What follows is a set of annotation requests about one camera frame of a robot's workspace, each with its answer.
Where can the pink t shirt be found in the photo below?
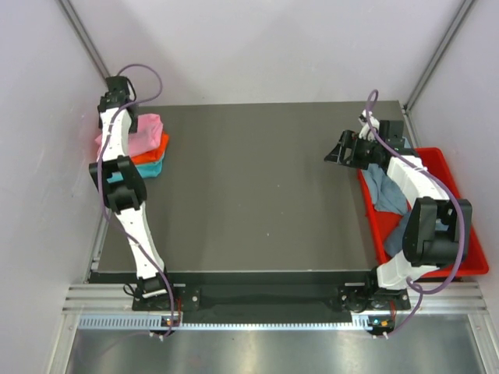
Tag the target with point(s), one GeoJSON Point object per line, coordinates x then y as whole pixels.
{"type": "Point", "coordinates": [144, 134]}

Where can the front aluminium frame rail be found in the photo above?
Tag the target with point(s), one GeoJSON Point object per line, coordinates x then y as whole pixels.
{"type": "Point", "coordinates": [456, 298]}

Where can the folded teal t shirt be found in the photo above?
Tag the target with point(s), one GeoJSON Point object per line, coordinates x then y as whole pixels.
{"type": "Point", "coordinates": [148, 170]}

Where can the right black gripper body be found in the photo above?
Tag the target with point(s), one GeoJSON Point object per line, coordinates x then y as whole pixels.
{"type": "Point", "coordinates": [366, 153]}

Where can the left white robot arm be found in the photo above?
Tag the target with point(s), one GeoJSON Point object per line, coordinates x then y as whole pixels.
{"type": "Point", "coordinates": [121, 188]}

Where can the folded orange t shirt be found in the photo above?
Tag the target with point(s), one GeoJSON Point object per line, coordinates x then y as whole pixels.
{"type": "Point", "coordinates": [154, 155]}

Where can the grey-blue t shirt lower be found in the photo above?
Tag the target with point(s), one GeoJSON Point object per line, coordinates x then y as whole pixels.
{"type": "Point", "coordinates": [393, 243]}

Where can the aluminium frame post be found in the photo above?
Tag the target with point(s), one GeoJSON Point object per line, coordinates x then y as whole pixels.
{"type": "Point", "coordinates": [444, 42]}
{"type": "Point", "coordinates": [69, 11]}

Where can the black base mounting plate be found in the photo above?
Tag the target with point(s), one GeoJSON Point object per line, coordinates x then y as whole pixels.
{"type": "Point", "coordinates": [265, 296]}

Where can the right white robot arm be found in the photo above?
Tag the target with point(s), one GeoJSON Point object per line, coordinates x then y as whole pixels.
{"type": "Point", "coordinates": [419, 226]}

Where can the left aluminium frame post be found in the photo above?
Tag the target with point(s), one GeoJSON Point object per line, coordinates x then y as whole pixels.
{"type": "Point", "coordinates": [69, 11]}

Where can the right aluminium frame post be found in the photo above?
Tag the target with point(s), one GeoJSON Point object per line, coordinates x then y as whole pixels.
{"type": "Point", "coordinates": [444, 42]}

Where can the grey-blue t shirt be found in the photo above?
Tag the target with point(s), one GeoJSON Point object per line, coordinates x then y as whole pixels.
{"type": "Point", "coordinates": [385, 194]}
{"type": "Point", "coordinates": [393, 243]}

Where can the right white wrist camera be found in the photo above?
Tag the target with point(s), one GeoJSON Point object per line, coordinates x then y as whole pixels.
{"type": "Point", "coordinates": [370, 126]}

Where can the grey slotted cable duct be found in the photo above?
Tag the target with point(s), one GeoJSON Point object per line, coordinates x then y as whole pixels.
{"type": "Point", "coordinates": [161, 323]}

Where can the grey-blue t shirt upper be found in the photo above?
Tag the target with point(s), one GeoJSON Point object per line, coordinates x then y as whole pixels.
{"type": "Point", "coordinates": [385, 194]}

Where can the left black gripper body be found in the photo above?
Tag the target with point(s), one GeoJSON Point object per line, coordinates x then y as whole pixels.
{"type": "Point", "coordinates": [133, 127]}

